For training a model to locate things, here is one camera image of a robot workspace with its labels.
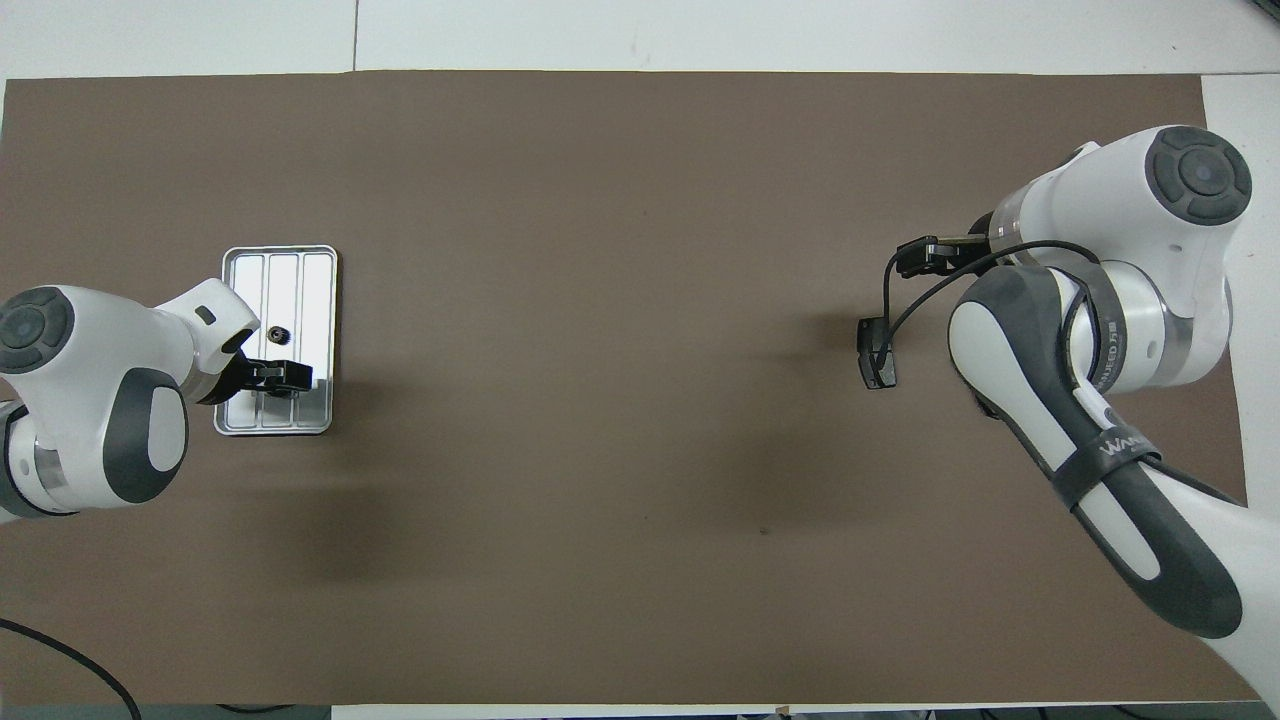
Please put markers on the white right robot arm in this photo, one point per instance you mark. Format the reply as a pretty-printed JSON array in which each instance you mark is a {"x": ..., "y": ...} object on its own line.
[{"x": 1150, "y": 230}]

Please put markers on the brown table mat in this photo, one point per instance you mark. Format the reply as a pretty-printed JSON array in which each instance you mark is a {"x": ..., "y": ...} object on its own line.
[{"x": 640, "y": 200}]

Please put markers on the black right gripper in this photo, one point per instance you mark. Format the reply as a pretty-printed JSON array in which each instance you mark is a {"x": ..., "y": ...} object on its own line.
[{"x": 960, "y": 252}]

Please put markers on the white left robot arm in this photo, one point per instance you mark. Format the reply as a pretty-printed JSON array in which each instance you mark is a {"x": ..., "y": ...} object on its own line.
[{"x": 90, "y": 380}]

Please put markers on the silver metal tray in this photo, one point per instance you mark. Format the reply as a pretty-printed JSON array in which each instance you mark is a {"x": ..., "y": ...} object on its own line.
[{"x": 300, "y": 290}]

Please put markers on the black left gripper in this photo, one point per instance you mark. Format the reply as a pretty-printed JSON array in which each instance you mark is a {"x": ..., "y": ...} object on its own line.
[{"x": 254, "y": 376}]

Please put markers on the small black bearing gear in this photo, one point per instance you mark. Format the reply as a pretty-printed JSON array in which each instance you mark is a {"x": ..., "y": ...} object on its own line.
[{"x": 278, "y": 335}]

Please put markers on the rectangular dark brake pad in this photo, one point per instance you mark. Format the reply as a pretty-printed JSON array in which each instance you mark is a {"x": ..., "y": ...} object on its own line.
[{"x": 880, "y": 370}]

